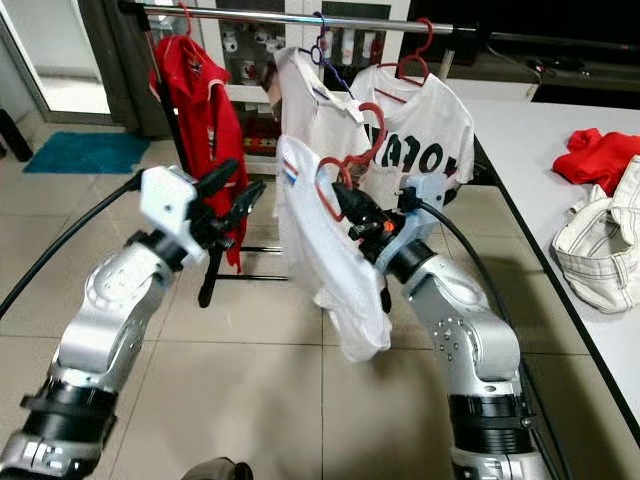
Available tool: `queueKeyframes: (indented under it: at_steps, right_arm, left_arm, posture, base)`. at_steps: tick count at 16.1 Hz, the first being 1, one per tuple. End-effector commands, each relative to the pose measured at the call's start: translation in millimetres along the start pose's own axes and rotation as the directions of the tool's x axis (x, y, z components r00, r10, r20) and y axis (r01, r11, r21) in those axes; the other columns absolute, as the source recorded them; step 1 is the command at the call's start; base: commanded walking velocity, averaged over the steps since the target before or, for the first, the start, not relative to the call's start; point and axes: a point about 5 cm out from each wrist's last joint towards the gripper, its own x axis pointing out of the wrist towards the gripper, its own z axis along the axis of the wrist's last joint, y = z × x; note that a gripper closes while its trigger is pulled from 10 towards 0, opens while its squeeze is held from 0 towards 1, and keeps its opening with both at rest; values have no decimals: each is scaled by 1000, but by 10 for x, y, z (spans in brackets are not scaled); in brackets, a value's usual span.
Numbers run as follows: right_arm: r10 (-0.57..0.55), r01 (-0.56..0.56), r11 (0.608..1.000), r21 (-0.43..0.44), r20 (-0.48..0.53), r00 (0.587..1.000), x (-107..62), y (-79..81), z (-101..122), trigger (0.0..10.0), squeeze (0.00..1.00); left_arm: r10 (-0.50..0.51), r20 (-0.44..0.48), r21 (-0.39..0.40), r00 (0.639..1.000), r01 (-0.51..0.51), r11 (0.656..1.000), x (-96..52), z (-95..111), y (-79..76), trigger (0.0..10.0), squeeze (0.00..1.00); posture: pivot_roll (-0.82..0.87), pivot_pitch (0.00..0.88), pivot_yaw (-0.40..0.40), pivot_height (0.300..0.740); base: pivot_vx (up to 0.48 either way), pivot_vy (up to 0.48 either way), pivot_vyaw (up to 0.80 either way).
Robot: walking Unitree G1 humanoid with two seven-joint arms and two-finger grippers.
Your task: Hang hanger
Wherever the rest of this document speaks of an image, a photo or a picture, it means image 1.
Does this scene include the chrome clothes rack rail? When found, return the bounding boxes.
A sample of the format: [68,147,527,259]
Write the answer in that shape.
[120,0,640,53]

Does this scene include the red polo shirt white trim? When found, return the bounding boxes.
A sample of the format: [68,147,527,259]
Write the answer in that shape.
[150,35,253,271]

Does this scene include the white t-shirt black letters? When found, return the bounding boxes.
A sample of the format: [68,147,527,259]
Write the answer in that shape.
[345,62,476,211]

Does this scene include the red clothes hanger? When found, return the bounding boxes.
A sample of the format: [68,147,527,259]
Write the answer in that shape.
[315,100,391,223]
[370,15,439,86]
[175,3,199,43]

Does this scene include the grey curtain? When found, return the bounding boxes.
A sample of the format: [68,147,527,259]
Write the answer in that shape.
[80,0,176,141]

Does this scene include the white polo shirt blue logo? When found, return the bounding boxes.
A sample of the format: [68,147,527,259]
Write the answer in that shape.
[275,135,396,363]

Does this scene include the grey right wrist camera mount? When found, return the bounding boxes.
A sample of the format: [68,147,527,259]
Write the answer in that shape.
[375,172,451,276]

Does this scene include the red t-shirt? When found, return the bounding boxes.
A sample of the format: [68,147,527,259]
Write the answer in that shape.
[552,127,640,196]

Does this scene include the glass sliding door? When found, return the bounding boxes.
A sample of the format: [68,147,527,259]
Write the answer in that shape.
[0,0,106,121]

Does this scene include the blue clothes hanger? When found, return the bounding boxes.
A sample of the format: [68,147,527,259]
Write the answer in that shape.
[300,12,356,96]

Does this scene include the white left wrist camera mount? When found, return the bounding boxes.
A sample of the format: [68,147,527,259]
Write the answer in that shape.
[140,165,203,266]

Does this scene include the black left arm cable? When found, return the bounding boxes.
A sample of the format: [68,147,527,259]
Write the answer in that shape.
[0,172,151,316]

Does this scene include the white plaid shorts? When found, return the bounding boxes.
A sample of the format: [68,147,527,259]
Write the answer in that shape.
[550,155,640,316]

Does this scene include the robot leg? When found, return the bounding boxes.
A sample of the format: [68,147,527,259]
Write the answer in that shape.
[180,457,251,480]

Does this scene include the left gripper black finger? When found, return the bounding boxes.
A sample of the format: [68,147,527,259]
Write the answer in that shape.
[197,157,242,198]
[221,180,268,226]

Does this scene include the black desk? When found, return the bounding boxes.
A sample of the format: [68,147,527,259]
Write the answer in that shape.
[0,110,33,161]

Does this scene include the teal floor mat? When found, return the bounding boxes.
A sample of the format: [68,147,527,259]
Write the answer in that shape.
[22,130,151,176]

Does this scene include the white collared shirt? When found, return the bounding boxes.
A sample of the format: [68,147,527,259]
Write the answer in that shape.
[270,48,371,171]

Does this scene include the white glass door cabinet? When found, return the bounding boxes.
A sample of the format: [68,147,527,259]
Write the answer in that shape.
[175,0,461,111]

